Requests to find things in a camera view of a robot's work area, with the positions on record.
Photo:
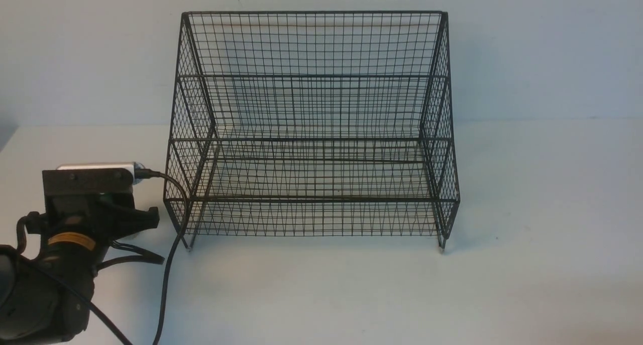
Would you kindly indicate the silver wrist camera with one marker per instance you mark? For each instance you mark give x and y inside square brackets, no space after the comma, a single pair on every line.
[129,166]

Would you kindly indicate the black wire mesh rack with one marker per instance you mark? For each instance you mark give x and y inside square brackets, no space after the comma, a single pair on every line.
[313,123]

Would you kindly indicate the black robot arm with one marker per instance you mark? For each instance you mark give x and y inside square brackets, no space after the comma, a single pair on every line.
[48,278]

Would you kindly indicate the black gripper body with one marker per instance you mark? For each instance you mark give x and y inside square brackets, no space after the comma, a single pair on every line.
[94,202]

